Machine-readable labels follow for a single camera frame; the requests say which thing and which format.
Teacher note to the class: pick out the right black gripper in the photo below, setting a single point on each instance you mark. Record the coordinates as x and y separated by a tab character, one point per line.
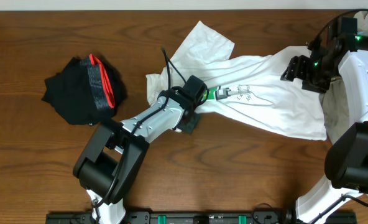
296	69

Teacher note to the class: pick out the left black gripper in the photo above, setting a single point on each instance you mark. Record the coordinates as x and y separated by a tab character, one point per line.
189	127

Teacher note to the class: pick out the white printed t-shirt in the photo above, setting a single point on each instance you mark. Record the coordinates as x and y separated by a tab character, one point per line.
246	88

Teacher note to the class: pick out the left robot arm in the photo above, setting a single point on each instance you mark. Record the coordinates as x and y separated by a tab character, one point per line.
110	162

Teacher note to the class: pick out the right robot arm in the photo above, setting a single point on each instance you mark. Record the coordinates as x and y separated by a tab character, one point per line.
345	176

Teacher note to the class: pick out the khaki beige garment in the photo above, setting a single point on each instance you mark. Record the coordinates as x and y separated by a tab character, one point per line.
336	112

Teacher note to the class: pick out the black shorts with red waistband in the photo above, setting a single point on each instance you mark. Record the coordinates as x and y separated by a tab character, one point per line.
87	91

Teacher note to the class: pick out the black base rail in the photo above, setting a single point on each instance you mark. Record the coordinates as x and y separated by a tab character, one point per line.
263	215

